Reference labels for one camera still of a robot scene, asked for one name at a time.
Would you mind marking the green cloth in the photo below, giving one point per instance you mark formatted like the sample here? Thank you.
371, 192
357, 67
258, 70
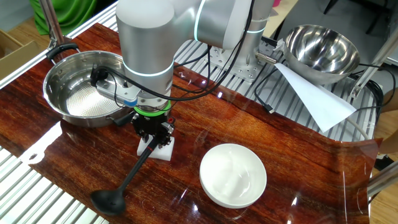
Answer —
65, 15

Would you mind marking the aluminium frame post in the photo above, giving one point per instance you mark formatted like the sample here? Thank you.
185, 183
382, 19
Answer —
51, 18
373, 62
384, 180

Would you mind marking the brown cardboard box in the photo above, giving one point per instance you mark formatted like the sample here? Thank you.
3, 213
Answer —
15, 56

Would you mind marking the steel mixing bowl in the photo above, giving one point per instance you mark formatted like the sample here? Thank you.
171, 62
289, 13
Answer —
320, 53

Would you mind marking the white sponge block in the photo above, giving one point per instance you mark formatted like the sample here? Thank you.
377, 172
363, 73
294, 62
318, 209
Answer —
164, 154

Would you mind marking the wood pattern table mat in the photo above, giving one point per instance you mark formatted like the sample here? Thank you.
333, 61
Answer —
280, 155

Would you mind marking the white ceramic bowl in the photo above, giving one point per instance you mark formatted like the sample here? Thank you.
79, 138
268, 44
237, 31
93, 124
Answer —
233, 175

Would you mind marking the black shoe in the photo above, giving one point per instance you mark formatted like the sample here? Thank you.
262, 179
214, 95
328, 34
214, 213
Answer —
384, 162

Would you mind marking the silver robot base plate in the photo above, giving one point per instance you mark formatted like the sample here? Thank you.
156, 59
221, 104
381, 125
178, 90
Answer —
245, 73

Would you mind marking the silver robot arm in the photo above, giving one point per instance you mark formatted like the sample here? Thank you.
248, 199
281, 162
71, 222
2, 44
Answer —
146, 31

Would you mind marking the person bare limb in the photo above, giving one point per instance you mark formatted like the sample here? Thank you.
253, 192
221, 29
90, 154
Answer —
391, 100
389, 143

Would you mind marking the beige wooden board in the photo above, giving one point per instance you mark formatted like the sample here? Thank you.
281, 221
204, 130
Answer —
281, 18

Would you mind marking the white paper sheet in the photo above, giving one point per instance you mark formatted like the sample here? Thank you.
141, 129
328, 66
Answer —
320, 102

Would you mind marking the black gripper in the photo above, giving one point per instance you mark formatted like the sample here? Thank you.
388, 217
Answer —
150, 124

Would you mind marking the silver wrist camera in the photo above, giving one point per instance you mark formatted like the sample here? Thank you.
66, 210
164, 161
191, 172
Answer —
118, 91

